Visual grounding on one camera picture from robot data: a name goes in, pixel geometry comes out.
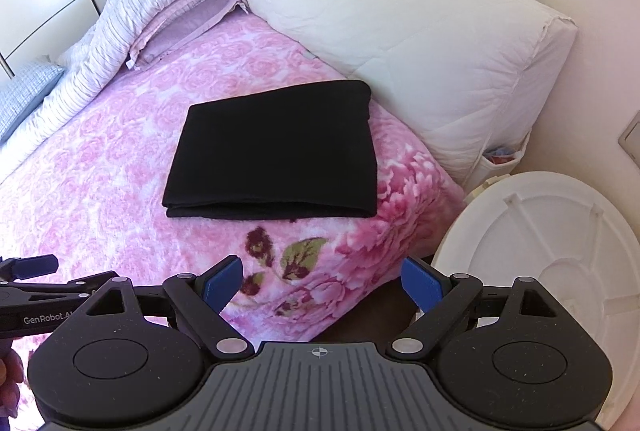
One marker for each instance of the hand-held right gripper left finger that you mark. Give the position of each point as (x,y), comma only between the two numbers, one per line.
(225,283)

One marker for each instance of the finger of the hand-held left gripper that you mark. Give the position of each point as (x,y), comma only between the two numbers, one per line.
(35,267)
(65,288)

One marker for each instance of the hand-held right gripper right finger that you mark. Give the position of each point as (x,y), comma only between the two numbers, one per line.
(421,285)

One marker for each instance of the black pants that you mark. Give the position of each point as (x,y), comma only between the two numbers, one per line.
(275,151)

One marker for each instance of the person's left hand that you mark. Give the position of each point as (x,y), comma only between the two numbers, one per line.
(10,378)

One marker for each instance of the pink floral blanket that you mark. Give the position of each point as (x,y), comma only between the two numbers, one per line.
(100,171)

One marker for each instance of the white round plastic tray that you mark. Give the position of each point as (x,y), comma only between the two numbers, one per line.
(540,236)

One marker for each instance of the white bedside pocket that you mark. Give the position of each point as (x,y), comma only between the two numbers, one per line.
(502,158)

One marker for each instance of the grey checked pillow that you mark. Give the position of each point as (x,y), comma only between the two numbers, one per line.
(25,96)

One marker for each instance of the cream padded headboard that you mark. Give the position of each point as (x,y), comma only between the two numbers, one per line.
(400,36)

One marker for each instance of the grey wall socket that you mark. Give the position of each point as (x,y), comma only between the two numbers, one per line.
(631,136)

